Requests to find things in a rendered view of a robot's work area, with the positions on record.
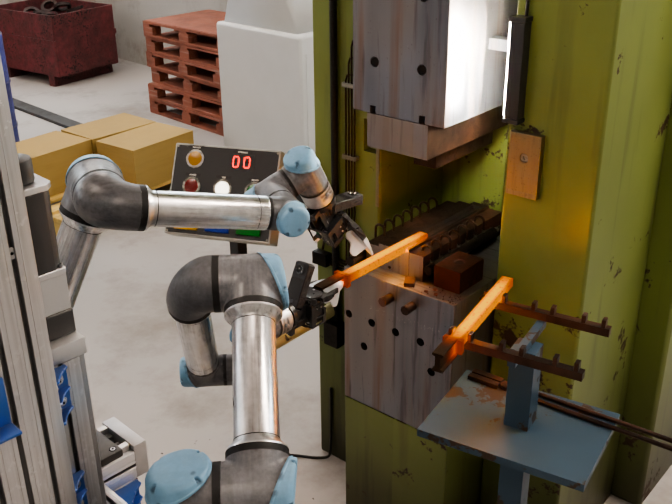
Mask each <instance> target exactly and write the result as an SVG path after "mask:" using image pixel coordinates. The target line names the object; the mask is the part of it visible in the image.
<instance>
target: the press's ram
mask: <svg viewBox="0 0 672 504"><path fill-rule="evenodd" d="M517 9H518V0H353V109H356V110H361V111H365V112H370V113H372V112H375V113H376V114H379V115H384V116H388V117H393V118H397V119H402V120H407V121H411V122H416V123H422V122H425V125H429V126H434V127H439V128H443V129H445V128H447V127H450V126H452V125H454V124H457V123H459V122H462V121H464V120H467V119H469V118H471V117H474V116H476V115H479V114H481V113H484V112H486V111H488V110H491V109H493V108H496V107H498V106H501V105H503V104H504V97H505V83H506V70H507V56H508V42H509V29H510V22H511V21H509V16H512V15H516V14H517Z"/></svg>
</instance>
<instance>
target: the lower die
mask: <svg viewBox="0 0 672 504"><path fill-rule="evenodd" d="M473 204H474V205H477V206H481V208H480V209H478V210H476V211H474V212H472V213H470V214H469V215H467V216H465V217H463V218H461V219H460V220H458V221H456V222H454V223H452V224H451V225H449V226H447V227H445V228H443V229H441V230H440V231H438V232H436V233H434V234H432V235H431V236H429V237H427V238H425V239H423V240H422V241H420V242H418V243H416V244H414V245H413V246H411V247H409V248H407V249H406V253H403V254H402V255H400V256H398V257H396V258H394V259H392V260H391V261H389V262H387V263H385V264H383V265H381V266H379V267H380V268H383V269H386V270H389V271H392V272H395V273H398V274H401V275H404V276H411V277H416V280H418V281H421V282H423V281H425V280H427V279H428V278H430V277H431V276H433V275H434V274H432V275H427V274H425V272H424V267H425V266H426V265H428V264H429V263H430V260H431V250H430V249H429V248H428V247H425V248H424V251H421V248H422V246H423V245H425V244H428V245H430V246H431V241H432V240H434V239H438V240H440V236H441V235H442V234H447V235H448V233H449V231H450V230H451V229H456V230H457V227H458V226H459V225H460V224H464V225H465V223H466V221H467V220H474V217H475V216H476V215H481V216H483V217H484V219H485V230H487V229H489V228H490V227H497V226H499V225H501V217H502V212H500V211H497V210H493V209H489V208H488V206H487V205H484V204H480V203H476V202H472V203H470V204H469V203H465V202H461V201H458V202H456V203H454V202H451V201H445V202H444V203H442V204H440V205H438V209H435V208H436V207H434V208H432V209H430V213H427V211H426V212H424V213H422V214H421V217H419V215H418V216H416V217H414V218H413V222H410V220H409V221H407V222H405V223H404V226H403V227H402V226H401V225H399V226H397V227H395V231H392V229H391V230H389V231H387V232H386V236H383V234H382V235H380V236H378V237H376V238H374V239H372V240H370V241H369V243H370V246H371V248H372V251H373V255H375V254H377V253H379V252H381V251H382V250H384V249H386V248H388V247H390V246H392V245H394V244H396V243H398V242H400V241H402V240H404V239H405V238H407V237H409V236H411V235H413V234H415V233H417V232H419V231H421V232H423V231H424V230H426V229H428V228H430V227H432V226H434V225H436V224H437V223H439V222H441V221H443V220H445V219H447V218H448V217H450V216H452V215H454V214H456V213H458V212H460V211H461V210H463V209H465V208H467V207H469V206H471V205H473ZM475 222H476V224H477V235H479V234H480V233H482V226H483V221H482V219H481V218H477V219H476V221H475ZM467 227H468V229H469V240H470V239H472V238H473V237H474V229H475V226H474V224H473V223H472V222H469V223H468V226H467ZM458 232H459V233H460V244H461V245H462V244H463V243H465V239H466V229H465V228H464V227H460V230H459V231H458ZM499 235H500V231H499V232H497V235H496V236H495V237H497V236H499ZM449 236H450V238H451V240H452V248H451V249H452V250H453V249H455V248H457V242H458V235H457V233H456V232H452V233H451V235H449ZM495 237H493V238H491V239H490V240H488V241H487V242H489V241H491V240H492V239H494V238H495ZM440 241H441V243H442V245H443V255H445V254H446V253H448V249H449V240H448V238H447V237H443V238H442V240H440ZM487 242H485V243H483V244H482V245H484V244H486V243H487ZM482 245H480V246H478V247H477V248H479V247H481V246H482ZM431 247H432V248H433V251H434V257H433V260H434V261H435V260H436V259H438V258H439V254H440V245H439V243H438V242H434V243H433V246H431ZM477 248H475V249H473V250H472V251H474V250H476V249H477ZM472 251H470V252H468V253H467V254H469V253H471V252H472ZM373 255H372V256H373ZM388 266H390V267H391V269H389V268H388Z"/></svg>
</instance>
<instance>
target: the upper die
mask: <svg viewBox="0 0 672 504"><path fill-rule="evenodd" d="M503 111H504V104H503V105H501V106H498V107H496V108H493V109H491V110H488V111H486V112H484V113H481V114H479V115H476V116H474V117H471V118H469V119H467V120H464V121H462V122H459V123H457V124H454V125H452V126H450V127H447V128H445V129H443V128H439V127H434V126H429V125H425V122H422V123H416V122H411V121H407V120H402V119H397V118H393V117H388V116H384V115H379V114H376V113H375V112H372V113H370V112H367V146H370V147H374V148H378V149H382V150H386V151H390V152H394V153H398V154H402V155H406V156H410V157H414V158H418V159H422V160H426V161H427V160H429V159H432V158H434V157H436V156H438V155H441V154H443V153H445V152H447V151H449V150H452V149H454V148H456V147H458V146H461V145H463V144H465V143H467V142H470V141H472V140H474V139H476V138H479V137H481V136H483V135H485V134H488V133H490V132H492V131H494V130H497V129H499V128H501V127H503V126H506V125H508V123H503V122H501V121H502V118H503V117H504V116H503Z"/></svg>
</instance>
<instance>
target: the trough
mask: <svg viewBox="0 0 672 504"><path fill-rule="evenodd" d="M480 208H481V206H477V205H474V204H473V205H471V206H469V207H467V208H465V209H463V210H461V211H460V212H458V213H456V214H454V215H452V216H450V217H448V218H447V219H445V220H443V221H441V222H439V223H437V224H436V225H434V226H432V227H430V228H428V229H426V230H424V231H423V232H424V233H427V234H428V237H429V236H431V235H432V234H434V233H436V232H438V231H440V230H441V229H443V228H445V227H447V226H449V225H451V224H452V223H454V222H456V221H458V220H460V219H461V218H463V217H465V216H467V215H469V214H470V213H472V212H474V211H476V210H478V209H480Z"/></svg>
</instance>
